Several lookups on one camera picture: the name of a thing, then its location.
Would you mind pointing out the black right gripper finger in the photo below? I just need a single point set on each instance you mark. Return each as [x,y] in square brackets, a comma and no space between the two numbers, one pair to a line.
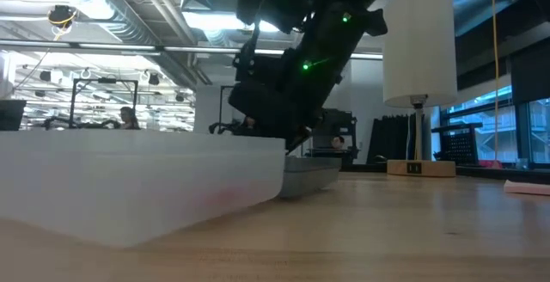
[298,140]

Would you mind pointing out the clear pencil case grey lid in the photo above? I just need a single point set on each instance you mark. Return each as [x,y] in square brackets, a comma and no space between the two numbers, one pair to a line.
[137,183]

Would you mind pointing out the pink sticky note pad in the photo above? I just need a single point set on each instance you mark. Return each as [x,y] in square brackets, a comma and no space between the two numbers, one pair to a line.
[528,187]

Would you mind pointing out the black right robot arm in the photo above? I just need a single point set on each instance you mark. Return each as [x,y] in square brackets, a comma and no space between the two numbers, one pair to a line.
[331,11]

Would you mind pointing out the person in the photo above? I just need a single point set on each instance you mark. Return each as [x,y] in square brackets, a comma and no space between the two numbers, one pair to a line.
[129,119]
[247,122]

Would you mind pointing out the black cabinet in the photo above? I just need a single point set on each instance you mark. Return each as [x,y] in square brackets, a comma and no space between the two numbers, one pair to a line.
[339,123]

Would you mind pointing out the black curtain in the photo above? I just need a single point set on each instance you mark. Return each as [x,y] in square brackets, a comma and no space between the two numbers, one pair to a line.
[389,138]

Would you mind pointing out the white shade lamp wooden base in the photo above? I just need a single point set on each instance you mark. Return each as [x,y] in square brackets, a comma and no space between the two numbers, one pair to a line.
[419,50]

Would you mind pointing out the black pegboard rack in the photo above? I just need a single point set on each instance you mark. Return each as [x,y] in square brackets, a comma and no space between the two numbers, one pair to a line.
[460,144]

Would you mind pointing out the silver ceiling duct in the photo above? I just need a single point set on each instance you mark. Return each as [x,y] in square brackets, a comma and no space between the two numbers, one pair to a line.
[129,20]

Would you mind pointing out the black rig frame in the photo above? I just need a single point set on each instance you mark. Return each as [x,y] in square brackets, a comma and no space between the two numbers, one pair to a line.
[103,82]

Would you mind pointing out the black aluminium table frame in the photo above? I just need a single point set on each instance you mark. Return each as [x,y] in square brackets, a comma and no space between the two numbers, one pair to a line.
[502,172]

